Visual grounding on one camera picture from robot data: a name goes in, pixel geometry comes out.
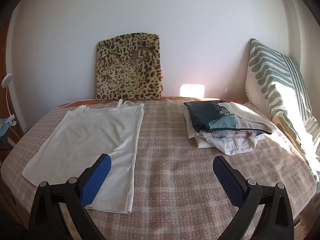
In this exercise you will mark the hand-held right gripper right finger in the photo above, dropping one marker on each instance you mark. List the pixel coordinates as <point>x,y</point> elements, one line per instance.
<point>228,180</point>

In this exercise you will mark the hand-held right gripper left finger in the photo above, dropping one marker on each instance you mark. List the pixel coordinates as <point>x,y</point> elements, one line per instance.
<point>96,180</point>

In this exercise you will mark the white camisole top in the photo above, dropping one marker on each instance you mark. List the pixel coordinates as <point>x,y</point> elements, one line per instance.
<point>82,135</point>

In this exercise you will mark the white folded garment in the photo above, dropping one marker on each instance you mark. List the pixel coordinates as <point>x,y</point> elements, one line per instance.
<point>232,146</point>

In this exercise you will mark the white floral folded cloth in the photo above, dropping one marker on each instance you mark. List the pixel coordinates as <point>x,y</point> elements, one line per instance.
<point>232,133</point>

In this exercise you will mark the beige plaid blanket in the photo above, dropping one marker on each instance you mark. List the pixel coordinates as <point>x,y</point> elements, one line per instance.
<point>170,160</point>

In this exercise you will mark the dark teal printed folded cloth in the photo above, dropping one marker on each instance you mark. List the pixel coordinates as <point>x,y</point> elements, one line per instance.
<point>202,115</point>

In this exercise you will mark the orange bedsheet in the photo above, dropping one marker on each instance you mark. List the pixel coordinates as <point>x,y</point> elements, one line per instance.
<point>170,98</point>

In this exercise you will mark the blue object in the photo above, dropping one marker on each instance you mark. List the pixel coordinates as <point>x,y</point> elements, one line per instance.
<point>3,127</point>

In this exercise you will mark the green striped white pillow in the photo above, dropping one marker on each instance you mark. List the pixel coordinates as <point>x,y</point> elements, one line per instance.
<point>270,80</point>

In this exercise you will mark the leopard print cushion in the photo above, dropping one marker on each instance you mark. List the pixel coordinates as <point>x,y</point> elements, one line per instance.
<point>130,67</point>

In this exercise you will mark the white clip lamp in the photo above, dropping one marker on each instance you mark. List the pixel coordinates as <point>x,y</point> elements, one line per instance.
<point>7,81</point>

